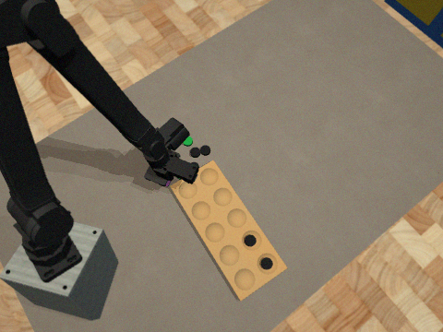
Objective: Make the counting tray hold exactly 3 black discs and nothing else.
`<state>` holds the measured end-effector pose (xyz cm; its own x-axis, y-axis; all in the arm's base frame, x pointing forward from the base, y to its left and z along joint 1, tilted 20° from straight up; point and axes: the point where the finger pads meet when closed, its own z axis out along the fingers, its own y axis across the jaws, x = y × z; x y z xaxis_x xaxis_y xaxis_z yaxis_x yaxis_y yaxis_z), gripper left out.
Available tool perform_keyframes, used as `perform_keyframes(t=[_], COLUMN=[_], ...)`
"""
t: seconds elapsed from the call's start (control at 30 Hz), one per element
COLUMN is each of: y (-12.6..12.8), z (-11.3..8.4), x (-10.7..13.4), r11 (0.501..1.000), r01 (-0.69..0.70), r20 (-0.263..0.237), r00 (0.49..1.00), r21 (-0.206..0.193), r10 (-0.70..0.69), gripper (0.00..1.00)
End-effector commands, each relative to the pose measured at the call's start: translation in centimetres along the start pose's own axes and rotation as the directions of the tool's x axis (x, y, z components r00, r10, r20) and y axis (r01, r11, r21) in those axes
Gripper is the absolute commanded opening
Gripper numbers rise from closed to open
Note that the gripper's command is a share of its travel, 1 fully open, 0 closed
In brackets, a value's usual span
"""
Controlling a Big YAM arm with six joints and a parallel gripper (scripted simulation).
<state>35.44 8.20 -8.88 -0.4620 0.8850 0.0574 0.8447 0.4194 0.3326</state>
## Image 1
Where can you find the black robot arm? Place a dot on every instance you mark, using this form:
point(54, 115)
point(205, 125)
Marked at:
point(20, 163)

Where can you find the wooden tray with round pockets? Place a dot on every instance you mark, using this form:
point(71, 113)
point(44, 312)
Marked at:
point(223, 222)

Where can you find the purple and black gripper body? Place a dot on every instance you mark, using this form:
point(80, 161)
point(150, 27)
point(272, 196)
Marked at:
point(152, 176)

